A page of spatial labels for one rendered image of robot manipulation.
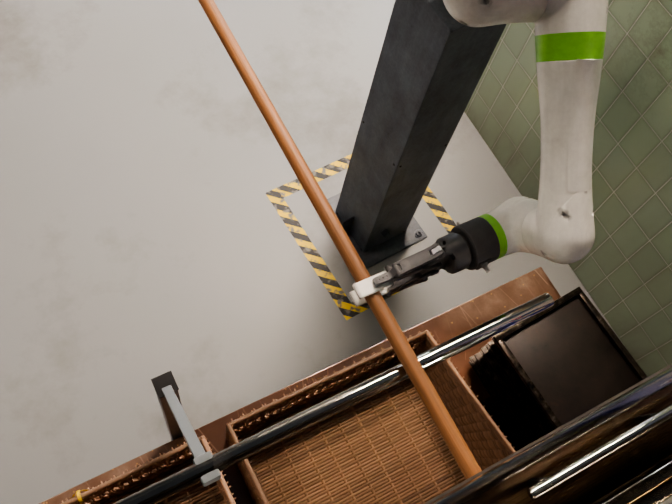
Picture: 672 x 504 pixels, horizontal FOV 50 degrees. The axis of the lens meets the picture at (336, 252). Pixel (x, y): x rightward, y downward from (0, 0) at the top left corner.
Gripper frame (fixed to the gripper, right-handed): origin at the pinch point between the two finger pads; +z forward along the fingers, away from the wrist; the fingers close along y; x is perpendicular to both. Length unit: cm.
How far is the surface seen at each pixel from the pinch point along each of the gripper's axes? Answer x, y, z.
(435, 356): -16.2, 1.7, -5.3
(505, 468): -38.1, -23.8, 4.4
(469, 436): -29, 55, -24
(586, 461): -42, -27, -5
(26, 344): 65, 119, 71
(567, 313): -15, 39, -57
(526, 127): 61, 92, -120
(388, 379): -16.2, 1.7, 4.8
